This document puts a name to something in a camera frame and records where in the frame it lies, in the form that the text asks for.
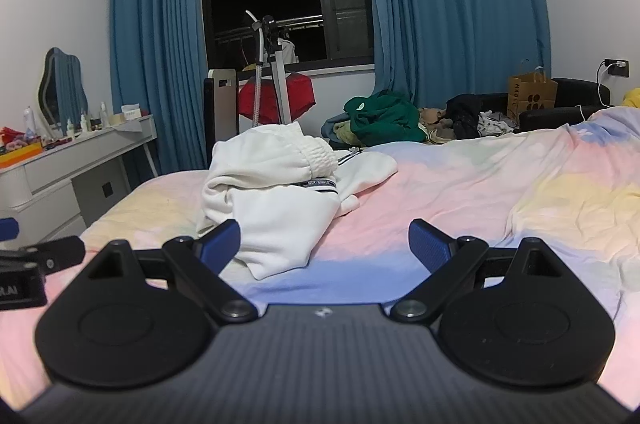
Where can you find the white spray can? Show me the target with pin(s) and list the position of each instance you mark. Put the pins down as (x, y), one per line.
(31, 124)

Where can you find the white ribbed-cuff garment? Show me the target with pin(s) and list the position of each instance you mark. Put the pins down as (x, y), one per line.
(280, 204)

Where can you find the yellow cloth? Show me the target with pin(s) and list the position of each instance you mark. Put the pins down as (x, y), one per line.
(632, 98)

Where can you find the blue curtain beside sofa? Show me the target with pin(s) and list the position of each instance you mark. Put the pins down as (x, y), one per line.
(450, 4)

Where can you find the metal clothes rack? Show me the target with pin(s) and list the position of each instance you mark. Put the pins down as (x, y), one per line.
(272, 69)

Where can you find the black and beige clothes pile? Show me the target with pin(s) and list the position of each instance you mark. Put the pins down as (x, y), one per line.
(462, 117)

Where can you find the white dresser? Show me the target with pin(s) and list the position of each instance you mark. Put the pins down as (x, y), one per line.
(60, 164)

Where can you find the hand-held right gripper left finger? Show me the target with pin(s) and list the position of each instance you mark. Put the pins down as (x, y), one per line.
(222, 241)

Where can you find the orange box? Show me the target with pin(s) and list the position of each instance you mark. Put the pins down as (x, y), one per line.
(20, 154)

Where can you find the white side table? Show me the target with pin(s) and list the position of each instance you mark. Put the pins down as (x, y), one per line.
(220, 124)

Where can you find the blue curtain beside dresser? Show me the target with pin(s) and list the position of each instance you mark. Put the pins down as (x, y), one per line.
(155, 44)

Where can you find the black sofa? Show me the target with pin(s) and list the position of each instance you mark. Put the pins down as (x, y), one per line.
(575, 97)

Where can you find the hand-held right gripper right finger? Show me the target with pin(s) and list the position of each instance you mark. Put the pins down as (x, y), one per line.
(430, 246)

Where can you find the wavy framed mirror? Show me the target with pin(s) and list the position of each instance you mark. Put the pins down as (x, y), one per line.
(62, 84)

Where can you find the blue and yellow clothes pile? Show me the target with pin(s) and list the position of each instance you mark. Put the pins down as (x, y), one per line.
(337, 129)

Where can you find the green garment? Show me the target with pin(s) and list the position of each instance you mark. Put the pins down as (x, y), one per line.
(385, 117)

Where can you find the small white bottle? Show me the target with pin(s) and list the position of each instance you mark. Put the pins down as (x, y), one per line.
(70, 128)
(84, 124)

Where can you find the wall socket with charger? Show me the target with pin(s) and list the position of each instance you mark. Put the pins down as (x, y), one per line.
(616, 68)

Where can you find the white tissue box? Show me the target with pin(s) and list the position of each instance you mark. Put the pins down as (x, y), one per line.
(131, 113)

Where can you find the red garment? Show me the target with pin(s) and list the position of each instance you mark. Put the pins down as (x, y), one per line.
(300, 97)

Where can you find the brown paper bag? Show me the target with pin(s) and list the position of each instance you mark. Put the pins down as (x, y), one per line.
(532, 94)

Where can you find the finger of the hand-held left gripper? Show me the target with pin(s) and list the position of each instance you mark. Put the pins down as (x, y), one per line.
(60, 254)
(7, 229)

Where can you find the white hanging garment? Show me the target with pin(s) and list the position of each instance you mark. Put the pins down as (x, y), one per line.
(289, 51)

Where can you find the clear pump bottle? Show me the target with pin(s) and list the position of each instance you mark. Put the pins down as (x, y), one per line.
(104, 114)

